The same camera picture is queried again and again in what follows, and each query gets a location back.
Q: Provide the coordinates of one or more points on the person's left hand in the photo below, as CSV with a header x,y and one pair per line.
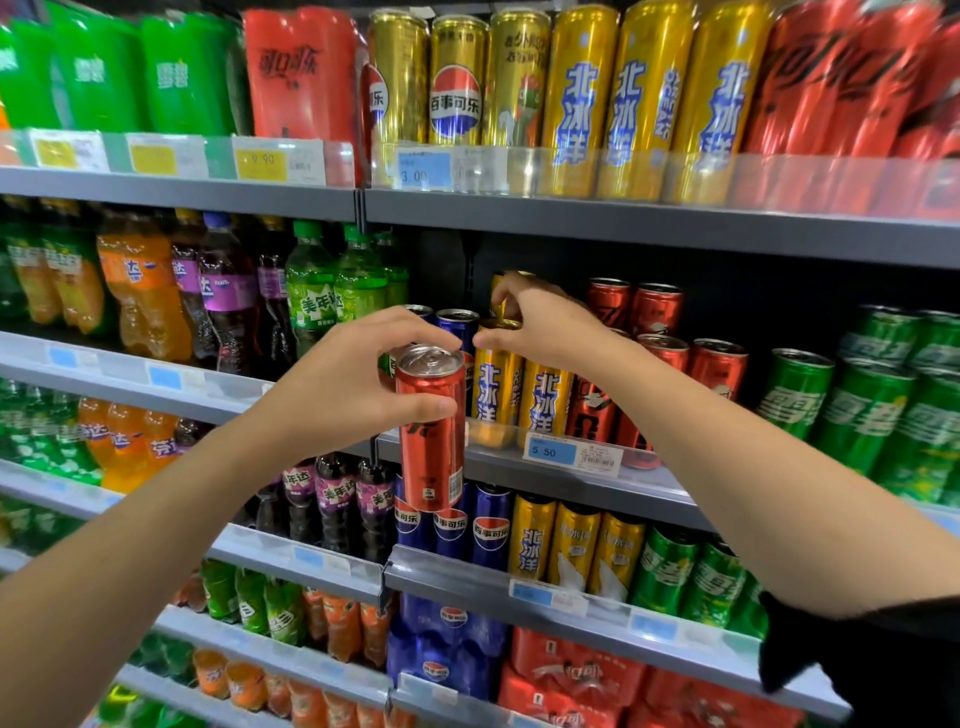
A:
x,y
345,390

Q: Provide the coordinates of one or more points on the person's right hand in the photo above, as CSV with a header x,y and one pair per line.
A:
x,y
555,330

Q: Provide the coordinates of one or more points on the red soda can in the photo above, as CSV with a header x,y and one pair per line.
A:
x,y
795,90
885,82
609,300
431,450

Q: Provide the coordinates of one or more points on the blue soda can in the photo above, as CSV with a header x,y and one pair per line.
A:
x,y
459,330
491,529
418,310
452,529
411,525

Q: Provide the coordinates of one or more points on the grey metal shelf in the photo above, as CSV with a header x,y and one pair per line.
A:
x,y
600,225

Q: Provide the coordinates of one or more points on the green soda can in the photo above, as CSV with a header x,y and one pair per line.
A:
x,y
922,442
937,341
877,334
664,570
859,416
748,611
712,585
793,394

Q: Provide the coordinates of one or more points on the row of yellow cans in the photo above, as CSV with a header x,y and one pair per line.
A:
x,y
577,82

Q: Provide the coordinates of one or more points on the person's right forearm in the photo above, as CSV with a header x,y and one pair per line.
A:
x,y
787,495

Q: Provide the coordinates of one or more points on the person's left forearm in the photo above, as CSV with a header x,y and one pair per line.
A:
x,y
127,570

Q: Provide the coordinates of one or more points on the cluster of green plastic bottles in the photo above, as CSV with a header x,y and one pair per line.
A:
x,y
311,292

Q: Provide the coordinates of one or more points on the row of purple label bottles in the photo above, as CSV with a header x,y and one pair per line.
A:
x,y
300,487

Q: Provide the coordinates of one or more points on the tall purple drink bottle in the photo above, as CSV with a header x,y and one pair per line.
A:
x,y
229,300
274,300
187,292

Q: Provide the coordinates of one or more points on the tall orange drink bottle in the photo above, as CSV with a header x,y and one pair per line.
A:
x,y
150,292

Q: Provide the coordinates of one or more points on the row of medium orange bottles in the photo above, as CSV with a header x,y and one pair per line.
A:
x,y
124,446

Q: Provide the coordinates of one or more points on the green drink multipack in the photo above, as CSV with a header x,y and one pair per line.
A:
x,y
251,600

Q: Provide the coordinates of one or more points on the orange drink multipack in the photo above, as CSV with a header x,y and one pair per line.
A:
x,y
345,626

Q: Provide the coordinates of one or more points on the row of small orange bottles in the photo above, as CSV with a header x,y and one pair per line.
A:
x,y
191,592

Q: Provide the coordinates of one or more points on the blue drink multipack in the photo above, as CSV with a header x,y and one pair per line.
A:
x,y
446,645

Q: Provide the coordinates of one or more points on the row of medium green bottles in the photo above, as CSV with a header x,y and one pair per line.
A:
x,y
45,435

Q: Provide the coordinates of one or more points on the rows of mixed small bottles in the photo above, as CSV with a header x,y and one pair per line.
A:
x,y
210,671

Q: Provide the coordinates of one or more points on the cluster of dark green bottles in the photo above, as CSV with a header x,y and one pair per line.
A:
x,y
52,270

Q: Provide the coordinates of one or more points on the red drink multipack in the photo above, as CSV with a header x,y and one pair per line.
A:
x,y
712,705
570,675

